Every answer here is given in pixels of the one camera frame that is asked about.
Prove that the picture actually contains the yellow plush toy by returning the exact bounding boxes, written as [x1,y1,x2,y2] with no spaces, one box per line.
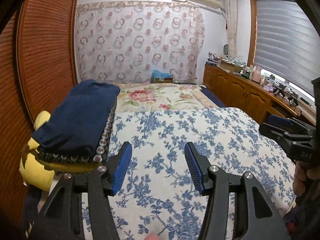
[18,110,56,192]

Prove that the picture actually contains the pink bottle on sideboard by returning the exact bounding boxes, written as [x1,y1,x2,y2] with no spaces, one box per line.
[252,66,261,83]

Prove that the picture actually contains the grey zebra window blind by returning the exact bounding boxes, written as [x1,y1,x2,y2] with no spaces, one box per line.
[254,0,319,95]

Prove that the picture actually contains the wooden sideboard cabinet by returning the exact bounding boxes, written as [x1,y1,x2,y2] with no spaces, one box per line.
[203,64,316,126]

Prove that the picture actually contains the open cardboard box on sideboard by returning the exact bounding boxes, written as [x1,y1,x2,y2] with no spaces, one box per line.
[220,60,243,73]

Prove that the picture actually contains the brown louvered wardrobe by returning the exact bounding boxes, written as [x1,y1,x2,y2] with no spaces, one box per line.
[1,0,77,233]

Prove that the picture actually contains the person's right hand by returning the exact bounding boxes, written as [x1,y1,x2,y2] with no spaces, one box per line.
[293,161,319,197]

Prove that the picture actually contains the circle-patterned sheer curtain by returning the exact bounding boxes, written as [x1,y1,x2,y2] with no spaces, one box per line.
[74,1,205,83]

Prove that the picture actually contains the tied beige window curtain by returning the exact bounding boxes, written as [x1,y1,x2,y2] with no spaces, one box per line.
[225,0,238,59]

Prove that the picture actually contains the pink floral cream blanket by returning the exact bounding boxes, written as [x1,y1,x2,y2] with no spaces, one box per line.
[116,83,218,113]

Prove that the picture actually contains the blue floral white bedspread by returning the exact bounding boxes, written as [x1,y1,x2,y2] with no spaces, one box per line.
[109,108,295,239]

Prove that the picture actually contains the navy blue printed t-shirt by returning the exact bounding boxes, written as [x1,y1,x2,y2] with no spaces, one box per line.
[31,80,120,157]

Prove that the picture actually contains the black circle-patterned folded cloth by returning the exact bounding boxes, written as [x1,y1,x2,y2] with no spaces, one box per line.
[33,101,117,164]

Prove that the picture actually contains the navy blue bed sheet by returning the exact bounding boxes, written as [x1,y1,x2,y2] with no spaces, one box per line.
[200,87,225,108]

